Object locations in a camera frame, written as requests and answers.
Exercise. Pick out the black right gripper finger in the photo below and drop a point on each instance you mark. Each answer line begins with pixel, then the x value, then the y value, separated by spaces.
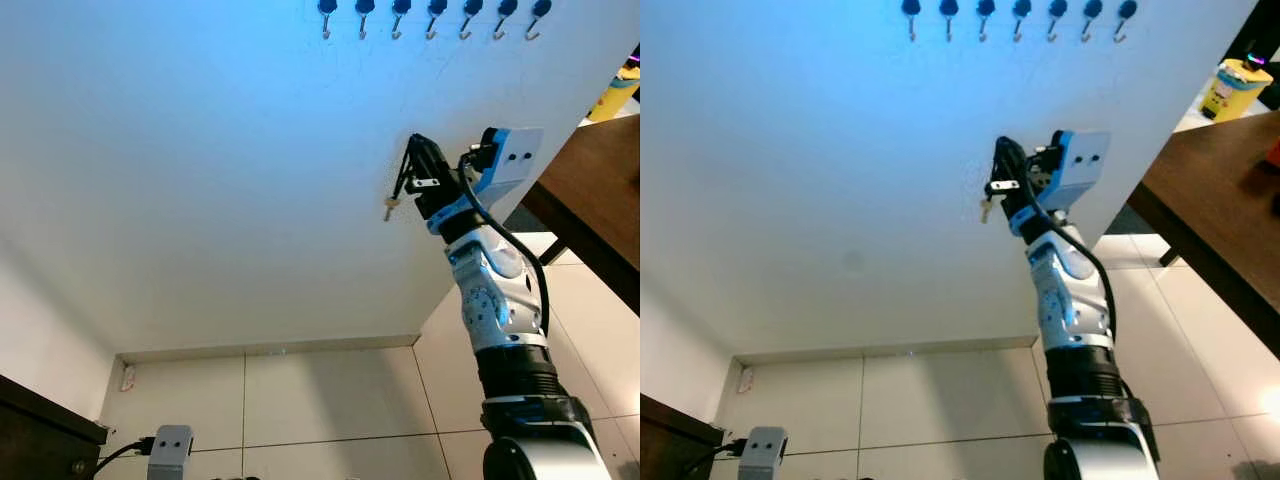
pixel 1002 155
pixel 1020 158
pixel 414 150
pixel 436 160

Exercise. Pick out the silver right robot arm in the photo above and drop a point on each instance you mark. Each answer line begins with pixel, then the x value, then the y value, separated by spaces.
pixel 500 310
pixel 1075 310

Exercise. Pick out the brown wooden table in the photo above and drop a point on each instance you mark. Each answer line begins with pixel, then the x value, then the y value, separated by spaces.
pixel 600 180
pixel 1220 190

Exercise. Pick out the yellow container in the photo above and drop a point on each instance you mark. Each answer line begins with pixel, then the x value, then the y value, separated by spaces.
pixel 1235 92
pixel 615 100

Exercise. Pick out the dark wooden furniture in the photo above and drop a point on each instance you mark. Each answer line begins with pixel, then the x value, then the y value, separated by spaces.
pixel 675 450
pixel 40 440

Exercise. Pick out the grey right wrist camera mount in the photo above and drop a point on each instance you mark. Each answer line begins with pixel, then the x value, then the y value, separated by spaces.
pixel 515 160
pixel 1085 165

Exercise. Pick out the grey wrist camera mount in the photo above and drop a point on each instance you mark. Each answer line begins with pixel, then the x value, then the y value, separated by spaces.
pixel 170 452
pixel 515 160
pixel 1085 165
pixel 763 455

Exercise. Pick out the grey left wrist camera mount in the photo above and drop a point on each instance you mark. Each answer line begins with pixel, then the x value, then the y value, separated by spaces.
pixel 170 452
pixel 763 455

